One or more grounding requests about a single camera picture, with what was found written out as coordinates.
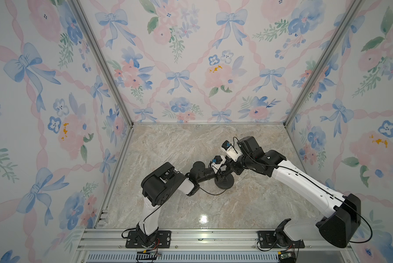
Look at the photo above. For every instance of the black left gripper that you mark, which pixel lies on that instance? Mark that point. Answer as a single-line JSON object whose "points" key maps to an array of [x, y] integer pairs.
{"points": [[222, 175]]}

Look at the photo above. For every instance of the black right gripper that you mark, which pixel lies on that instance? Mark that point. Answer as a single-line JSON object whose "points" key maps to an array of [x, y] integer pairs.
{"points": [[231, 164]]}

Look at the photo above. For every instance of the black round microphone stand base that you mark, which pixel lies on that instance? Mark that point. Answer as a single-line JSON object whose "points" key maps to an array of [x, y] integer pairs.
{"points": [[224, 182]]}

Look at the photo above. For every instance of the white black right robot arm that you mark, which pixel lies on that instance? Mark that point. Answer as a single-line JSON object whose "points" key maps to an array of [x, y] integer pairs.
{"points": [[340, 215]]}

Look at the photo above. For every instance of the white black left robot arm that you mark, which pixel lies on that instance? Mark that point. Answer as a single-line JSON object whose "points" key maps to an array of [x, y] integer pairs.
{"points": [[161, 184]]}

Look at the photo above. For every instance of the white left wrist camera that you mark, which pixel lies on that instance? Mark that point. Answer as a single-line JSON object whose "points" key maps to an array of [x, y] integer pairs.
{"points": [[217, 162]]}

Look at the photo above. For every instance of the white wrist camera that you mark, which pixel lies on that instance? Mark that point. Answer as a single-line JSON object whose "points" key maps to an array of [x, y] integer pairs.
{"points": [[231, 151], [217, 162]]}

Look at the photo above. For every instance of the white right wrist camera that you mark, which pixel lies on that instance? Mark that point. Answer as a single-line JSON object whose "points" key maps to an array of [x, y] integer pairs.
{"points": [[231, 151]]}

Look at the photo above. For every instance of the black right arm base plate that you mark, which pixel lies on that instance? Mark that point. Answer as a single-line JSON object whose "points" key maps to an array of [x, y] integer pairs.
{"points": [[277, 239]]}

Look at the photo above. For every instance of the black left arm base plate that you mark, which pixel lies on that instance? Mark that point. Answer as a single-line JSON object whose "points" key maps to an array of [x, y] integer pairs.
{"points": [[138, 240]]}

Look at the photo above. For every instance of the aluminium mounting rail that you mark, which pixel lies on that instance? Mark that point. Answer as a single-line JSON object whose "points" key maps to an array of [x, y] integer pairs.
{"points": [[206, 246]]}

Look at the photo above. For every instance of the aluminium right corner post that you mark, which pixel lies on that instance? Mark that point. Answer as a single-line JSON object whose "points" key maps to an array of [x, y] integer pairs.
{"points": [[337, 37]]}

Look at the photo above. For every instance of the aluminium corner post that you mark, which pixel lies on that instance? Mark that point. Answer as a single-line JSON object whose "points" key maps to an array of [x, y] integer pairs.
{"points": [[337, 37], [99, 56]]}

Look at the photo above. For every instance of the aluminium left corner post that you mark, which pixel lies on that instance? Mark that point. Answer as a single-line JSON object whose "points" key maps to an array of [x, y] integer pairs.
{"points": [[99, 56]]}

